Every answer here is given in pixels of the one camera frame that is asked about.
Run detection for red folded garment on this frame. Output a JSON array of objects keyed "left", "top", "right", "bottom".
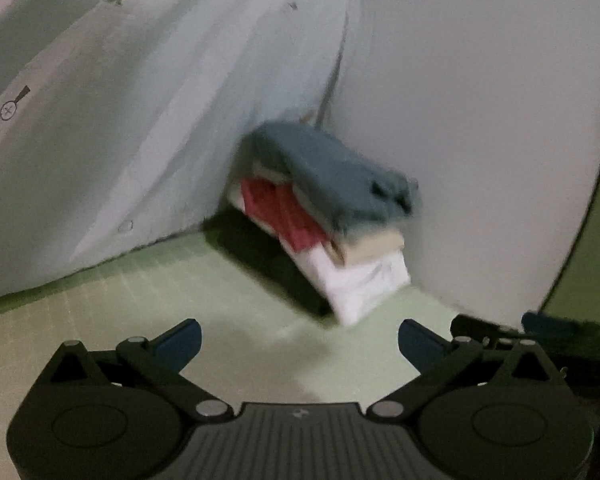
[{"left": 240, "top": 178, "right": 332, "bottom": 252}]

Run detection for beige folded garment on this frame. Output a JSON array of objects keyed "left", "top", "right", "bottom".
[{"left": 324, "top": 228, "right": 404, "bottom": 266}]

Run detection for light blue carrot-print quilt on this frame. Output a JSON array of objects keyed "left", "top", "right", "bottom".
[{"left": 0, "top": 0, "right": 358, "bottom": 297}]

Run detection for grey padded headboard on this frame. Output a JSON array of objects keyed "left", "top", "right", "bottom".
[{"left": 330, "top": 0, "right": 600, "bottom": 325}]

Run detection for white folded garment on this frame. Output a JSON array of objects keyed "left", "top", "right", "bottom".
[{"left": 227, "top": 181, "right": 411, "bottom": 326}]

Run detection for black folded garment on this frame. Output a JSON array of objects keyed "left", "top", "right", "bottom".
[{"left": 201, "top": 209, "right": 332, "bottom": 318}]

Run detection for blue denim jeans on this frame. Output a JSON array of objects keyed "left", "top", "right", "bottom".
[{"left": 250, "top": 122, "right": 418, "bottom": 235}]

